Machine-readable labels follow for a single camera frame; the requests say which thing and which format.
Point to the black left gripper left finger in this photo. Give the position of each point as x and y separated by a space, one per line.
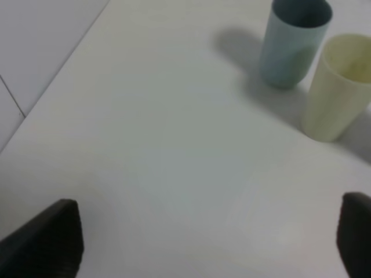
49 245

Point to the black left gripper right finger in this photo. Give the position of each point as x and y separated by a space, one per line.
353 234

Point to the light green plastic cup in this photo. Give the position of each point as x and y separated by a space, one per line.
340 89

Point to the teal plastic cup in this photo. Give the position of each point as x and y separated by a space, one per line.
294 33

